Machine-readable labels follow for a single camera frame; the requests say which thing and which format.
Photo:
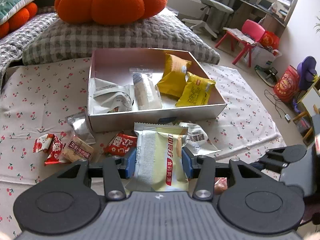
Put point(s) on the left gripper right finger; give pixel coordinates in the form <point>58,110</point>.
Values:
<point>202,168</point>

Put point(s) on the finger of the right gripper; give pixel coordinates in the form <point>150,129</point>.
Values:
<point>282,156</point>

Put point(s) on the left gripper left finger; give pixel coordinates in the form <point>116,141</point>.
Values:
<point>115,169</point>

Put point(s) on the pink clear nougat packet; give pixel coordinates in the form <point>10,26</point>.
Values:
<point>220,185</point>

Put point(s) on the red chinese snack packet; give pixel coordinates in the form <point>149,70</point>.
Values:
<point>120,144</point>

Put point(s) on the cream red label packet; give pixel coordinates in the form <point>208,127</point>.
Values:
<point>158,166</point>

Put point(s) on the white black text packet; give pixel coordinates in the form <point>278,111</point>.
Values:
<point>197,140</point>

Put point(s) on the brown label cake packet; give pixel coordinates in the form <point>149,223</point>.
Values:
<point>77,149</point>

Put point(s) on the red white candy packet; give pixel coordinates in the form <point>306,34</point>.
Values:
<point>52,146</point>

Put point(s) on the white grey nut packet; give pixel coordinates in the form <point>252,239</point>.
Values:
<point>107,97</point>

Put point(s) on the small yellow snack packet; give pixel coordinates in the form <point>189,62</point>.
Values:
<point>196,92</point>

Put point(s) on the clear white biscuit packet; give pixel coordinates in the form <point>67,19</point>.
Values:
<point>147,95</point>

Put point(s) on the large yellow snack packet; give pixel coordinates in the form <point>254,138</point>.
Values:
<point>173,80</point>

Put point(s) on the red gift bag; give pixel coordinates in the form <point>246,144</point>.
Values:
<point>287,86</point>

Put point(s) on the silver foil packet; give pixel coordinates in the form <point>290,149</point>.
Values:
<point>81,128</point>

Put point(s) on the purple hat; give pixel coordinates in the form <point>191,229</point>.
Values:
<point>307,72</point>

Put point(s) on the white paper bag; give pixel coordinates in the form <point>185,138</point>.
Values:
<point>263,58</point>

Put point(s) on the pink cardboard box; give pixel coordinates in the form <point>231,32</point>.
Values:
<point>114,65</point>

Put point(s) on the cherry print tablecloth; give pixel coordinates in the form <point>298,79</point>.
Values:
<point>37,99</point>

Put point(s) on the pink red kids chair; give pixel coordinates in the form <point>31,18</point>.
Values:
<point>249,35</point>

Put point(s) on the wooden desk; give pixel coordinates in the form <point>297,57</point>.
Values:
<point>272,15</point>

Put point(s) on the grey checkered quilted cushion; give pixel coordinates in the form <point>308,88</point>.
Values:
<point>63,41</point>

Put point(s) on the orange pumpkin plush cushion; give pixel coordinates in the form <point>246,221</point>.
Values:
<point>107,12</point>

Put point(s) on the small orange plush cushion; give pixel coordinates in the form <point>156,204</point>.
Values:
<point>19,19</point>

